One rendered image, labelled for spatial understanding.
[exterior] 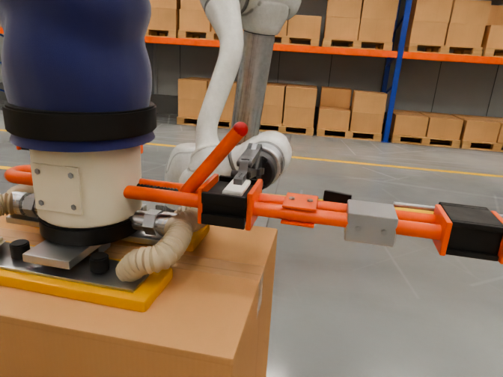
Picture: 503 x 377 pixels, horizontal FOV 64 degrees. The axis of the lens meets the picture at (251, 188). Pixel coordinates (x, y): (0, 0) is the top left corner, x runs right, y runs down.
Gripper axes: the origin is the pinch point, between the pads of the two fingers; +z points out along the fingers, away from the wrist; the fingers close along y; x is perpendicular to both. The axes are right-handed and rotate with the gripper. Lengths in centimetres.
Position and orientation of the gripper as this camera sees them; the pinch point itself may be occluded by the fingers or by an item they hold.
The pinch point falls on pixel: (236, 200)
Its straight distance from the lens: 63.9
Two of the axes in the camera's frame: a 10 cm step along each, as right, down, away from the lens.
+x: -9.8, -1.2, 1.7
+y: -0.6, 9.4, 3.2
